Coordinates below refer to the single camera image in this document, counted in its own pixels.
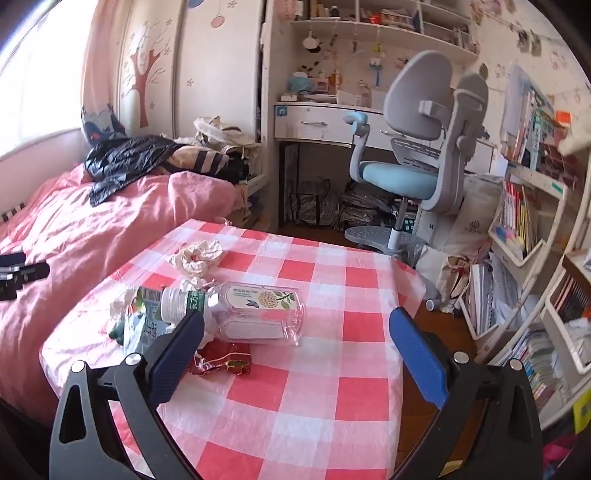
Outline shiny black jacket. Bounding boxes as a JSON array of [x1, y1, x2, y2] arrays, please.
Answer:
[[84, 135, 185, 208]]

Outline beige tote bag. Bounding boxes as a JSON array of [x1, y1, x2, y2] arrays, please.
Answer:
[[193, 115, 262, 153]]

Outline canvas bag red handles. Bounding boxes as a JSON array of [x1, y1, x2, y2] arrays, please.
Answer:
[[434, 251, 476, 301]]

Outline clear plastic bottle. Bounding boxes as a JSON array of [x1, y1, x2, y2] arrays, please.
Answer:
[[161, 281, 308, 347]]

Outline blue round toy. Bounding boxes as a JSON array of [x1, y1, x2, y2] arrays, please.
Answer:
[[287, 74, 317, 93]]

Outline magenta bag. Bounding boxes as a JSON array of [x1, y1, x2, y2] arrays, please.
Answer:
[[544, 440, 580, 480]]

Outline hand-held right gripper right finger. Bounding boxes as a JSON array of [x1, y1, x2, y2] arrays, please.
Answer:
[[389, 307, 544, 480]]

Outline window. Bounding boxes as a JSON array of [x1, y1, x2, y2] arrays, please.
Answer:
[[0, 0, 100, 158]]

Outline clear storage bag black handles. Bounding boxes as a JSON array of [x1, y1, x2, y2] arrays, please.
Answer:
[[286, 182, 340, 227]]

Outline white paper wrapper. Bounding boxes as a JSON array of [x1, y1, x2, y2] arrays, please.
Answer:
[[168, 240, 225, 278]]

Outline white desk with hutch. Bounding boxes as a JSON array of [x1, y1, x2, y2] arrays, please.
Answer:
[[261, 0, 497, 162]]

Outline row of colourful books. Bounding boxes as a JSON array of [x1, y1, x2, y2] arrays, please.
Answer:
[[508, 263, 591, 411], [501, 88, 561, 259]]

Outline white desk drawer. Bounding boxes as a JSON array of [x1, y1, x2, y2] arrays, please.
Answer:
[[274, 104, 386, 139]]

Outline white paper bag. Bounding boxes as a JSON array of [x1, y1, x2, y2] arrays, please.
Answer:
[[455, 185, 504, 259]]

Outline pink white checked tablecloth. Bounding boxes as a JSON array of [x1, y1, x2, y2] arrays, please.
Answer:
[[39, 219, 428, 480]]

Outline blue hanging brush toy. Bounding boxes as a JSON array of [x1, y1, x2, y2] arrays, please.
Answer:
[[369, 44, 386, 86]]

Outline yellow blue book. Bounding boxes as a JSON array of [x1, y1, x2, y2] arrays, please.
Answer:
[[573, 394, 591, 437]]

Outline white wardrobe with tree decal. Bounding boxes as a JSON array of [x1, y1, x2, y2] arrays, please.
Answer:
[[115, 0, 269, 144]]

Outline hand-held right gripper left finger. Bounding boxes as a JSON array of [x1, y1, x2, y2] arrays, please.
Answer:
[[48, 311, 205, 480]]

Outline pink curtain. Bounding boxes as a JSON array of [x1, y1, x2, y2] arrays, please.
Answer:
[[81, 0, 139, 134]]

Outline white tissue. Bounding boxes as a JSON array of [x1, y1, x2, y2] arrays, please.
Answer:
[[180, 276, 218, 296]]

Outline green white wrapper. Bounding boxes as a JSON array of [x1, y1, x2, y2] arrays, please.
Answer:
[[122, 286, 185, 356]]

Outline red candy wrapper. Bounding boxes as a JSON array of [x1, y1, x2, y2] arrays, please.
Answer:
[[188, 342, 252, 377]]

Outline grey office chair blue seat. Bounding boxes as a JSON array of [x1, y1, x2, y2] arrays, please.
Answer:
[[342, 50, 490, 259]]

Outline beige navy striped cloth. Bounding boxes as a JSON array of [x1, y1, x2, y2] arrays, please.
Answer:
[[159, 147, 232, 176]]

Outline pink bed blanket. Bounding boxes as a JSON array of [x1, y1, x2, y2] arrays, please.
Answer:
[[0, 164, 245, 430]]

